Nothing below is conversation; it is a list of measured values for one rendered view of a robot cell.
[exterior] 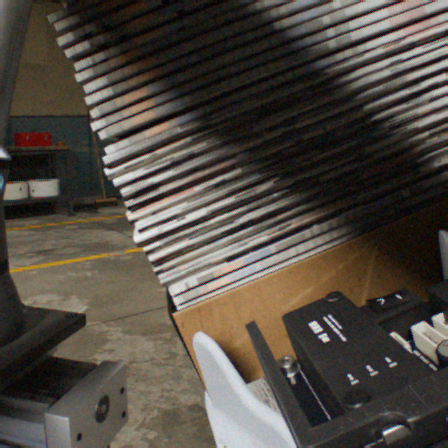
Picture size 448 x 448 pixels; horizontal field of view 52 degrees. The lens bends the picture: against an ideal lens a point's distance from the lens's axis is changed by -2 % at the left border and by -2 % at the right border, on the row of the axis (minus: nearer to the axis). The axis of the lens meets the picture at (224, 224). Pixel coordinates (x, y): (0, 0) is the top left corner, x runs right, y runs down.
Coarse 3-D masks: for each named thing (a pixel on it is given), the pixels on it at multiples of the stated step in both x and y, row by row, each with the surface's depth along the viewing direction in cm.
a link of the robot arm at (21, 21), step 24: (0, 0) 64; (24, 0) 67; (0, 24) 65; (24, 24) 68; (0, 48) 65; (0, 72) 66; (0, 96) 67; (0, 120) 68; (0, 144) 70; (0, 168) 69
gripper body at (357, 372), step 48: (432, 288) 12; (336, 336) 11; (384, 336) 10; (432, 336) 11; (288, 384) 9; (336, 384) 9; (384, 384) 9; (432, 384) 8; (336, 432) 8; (384, 432) 8; (432, 432) 9
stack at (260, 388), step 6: (264, 378) 61; (252, 384) 67; (258, 384) 63; (264, 384) 61; (252, 390) 66; (258, 390) 63; (264, 390) 61; (270, 390) 59; (258, 396) 64; (264, 396) 61; (270, 396) 59; (264, 402) 61; (270, 402) 59; (276, 408) 57
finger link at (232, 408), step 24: (216, 360) 16; (216, 384) 17; (240, 384) 16; (216, 408) 19; (240, 408) 16; (264, 408) 15; (216, 432) 18; (240, 432) 17; (264, 432) 15; (288, 432) 14
